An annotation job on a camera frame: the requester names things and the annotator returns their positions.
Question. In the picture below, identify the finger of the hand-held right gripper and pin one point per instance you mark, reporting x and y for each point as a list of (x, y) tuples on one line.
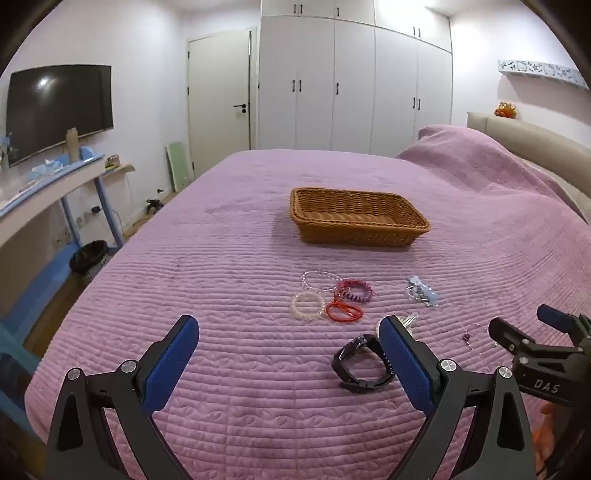
[(556, 318), (510, 334)]

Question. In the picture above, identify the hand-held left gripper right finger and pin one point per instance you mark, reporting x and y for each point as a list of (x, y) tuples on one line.
[(406, 364)]

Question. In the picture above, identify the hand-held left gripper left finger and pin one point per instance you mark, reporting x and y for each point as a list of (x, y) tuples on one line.
[(173, 355)]

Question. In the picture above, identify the small purple bead charm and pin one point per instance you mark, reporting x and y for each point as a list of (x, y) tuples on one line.
[(467, 337)]

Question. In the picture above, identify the black smartwatch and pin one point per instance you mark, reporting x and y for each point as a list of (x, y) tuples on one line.
[(351, 360)]

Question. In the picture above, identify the brown wicker basket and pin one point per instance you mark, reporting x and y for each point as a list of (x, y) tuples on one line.
[(355, 217)]

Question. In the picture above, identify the person's right hand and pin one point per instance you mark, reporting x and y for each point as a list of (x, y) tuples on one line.
[(545, 420)]

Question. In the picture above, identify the purple quilted bedspread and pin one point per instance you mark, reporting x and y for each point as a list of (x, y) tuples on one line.
[(258, 277)]

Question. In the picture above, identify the black trash bin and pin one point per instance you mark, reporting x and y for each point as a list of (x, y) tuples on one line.
[(90, 258)]

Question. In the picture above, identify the black object on floor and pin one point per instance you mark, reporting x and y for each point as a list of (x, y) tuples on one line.
[(154, 206)]

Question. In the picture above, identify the beige bed headboard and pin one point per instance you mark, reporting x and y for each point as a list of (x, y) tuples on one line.
[(531, 138)]

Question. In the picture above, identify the green board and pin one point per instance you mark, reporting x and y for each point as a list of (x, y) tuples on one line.
[(180, 166)]

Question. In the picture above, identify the small wooden shelf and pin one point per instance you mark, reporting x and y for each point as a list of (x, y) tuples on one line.
[(119, 170)]

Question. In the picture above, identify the small brown figurine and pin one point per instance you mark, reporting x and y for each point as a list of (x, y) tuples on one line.
[(113, 161)]

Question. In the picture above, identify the blue and white desk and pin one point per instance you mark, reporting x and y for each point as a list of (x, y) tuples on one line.
[(46, 184)]

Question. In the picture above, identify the orange plush toy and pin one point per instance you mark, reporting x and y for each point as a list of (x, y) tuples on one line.
[(505, 110)]

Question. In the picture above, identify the beige bottle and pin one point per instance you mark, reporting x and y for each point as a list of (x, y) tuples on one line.
[(72, 145)]

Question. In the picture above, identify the white room door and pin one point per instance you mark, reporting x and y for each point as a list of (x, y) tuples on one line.
[(217, 106)]

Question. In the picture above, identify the white wardrobe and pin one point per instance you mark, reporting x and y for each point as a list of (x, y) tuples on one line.
[(351, 83)]

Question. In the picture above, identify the white patterned wall shelf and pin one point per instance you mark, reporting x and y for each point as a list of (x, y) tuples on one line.
[(540, 71)]

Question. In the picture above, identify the black wall television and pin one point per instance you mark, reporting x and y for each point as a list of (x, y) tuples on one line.
[(60, 110)]

